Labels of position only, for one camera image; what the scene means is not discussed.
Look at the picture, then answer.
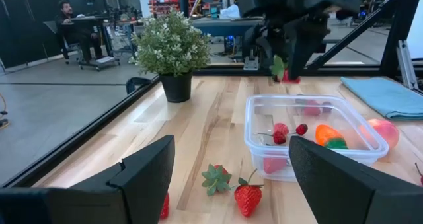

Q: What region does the green potted plant black pot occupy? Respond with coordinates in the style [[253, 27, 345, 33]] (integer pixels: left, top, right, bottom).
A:
[[128, 8, 212, 104]]

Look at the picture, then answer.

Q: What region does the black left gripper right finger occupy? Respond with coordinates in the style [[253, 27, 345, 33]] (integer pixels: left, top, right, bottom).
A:
[[289, 136, 423, 224]]

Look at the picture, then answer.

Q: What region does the black desk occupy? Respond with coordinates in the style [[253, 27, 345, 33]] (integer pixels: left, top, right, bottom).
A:
[[61, 15, 122, 72]]

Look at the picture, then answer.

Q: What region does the grey metal mounting bracket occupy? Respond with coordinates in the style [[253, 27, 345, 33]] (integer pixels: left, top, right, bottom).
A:
[[243, 54, 260, 71]]

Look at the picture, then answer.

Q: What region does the pink orange toy peach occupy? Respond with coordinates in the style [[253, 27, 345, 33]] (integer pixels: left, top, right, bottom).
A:
[[358, 118, 401, 151]]

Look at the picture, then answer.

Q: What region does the black aluminium table frame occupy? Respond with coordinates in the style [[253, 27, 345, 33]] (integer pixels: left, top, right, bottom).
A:
[[0, 0, 423, 189]]

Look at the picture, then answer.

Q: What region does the black computer tower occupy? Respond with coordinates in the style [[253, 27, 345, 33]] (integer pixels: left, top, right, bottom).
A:
[[223, 34, 239, 55]]

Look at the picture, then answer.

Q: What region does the teal folded cloth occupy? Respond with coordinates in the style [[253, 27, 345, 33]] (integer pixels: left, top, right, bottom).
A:
[[340, 76, 423, 121]]

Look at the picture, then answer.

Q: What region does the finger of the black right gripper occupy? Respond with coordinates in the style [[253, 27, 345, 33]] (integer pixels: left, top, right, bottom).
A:
[[287, 20, 330, 81]]

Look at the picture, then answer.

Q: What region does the grey desk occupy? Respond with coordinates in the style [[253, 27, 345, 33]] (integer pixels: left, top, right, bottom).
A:
[[190, 16, 265, 65]]

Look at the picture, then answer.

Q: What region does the black pole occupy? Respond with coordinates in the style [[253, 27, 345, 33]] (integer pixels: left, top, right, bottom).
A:
[[177, 0, 190, 17]]

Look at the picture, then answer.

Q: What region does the grey office chair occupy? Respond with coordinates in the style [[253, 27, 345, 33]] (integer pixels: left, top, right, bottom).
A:
[[42, 20, 83, 65]]

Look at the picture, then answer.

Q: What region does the silver aluminium bar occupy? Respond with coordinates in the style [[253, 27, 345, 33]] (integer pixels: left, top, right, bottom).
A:
[[395, 40, 420, 90]]

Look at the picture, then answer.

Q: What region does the red storage shelf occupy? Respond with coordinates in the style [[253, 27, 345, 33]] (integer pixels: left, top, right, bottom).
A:
[[147, 0, 182, 17]]

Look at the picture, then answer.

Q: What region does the white bag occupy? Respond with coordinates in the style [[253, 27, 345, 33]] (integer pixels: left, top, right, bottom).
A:
[[219, 3, 242, 20]]

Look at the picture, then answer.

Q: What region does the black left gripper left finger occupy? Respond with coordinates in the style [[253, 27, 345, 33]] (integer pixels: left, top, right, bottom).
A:
[[67, 135, 176, 224]]

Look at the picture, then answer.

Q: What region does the red toy raspberry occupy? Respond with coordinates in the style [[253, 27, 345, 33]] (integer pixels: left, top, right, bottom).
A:
[[272, 122, 290, 136]]

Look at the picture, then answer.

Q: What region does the orange toy carrot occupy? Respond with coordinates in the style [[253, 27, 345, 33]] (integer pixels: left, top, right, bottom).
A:
[[314, 124, 349, 151]]

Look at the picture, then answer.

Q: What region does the clear plastic tupperware container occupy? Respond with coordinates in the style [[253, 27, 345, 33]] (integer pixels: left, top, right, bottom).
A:
[[243, 94, 390, 182]]

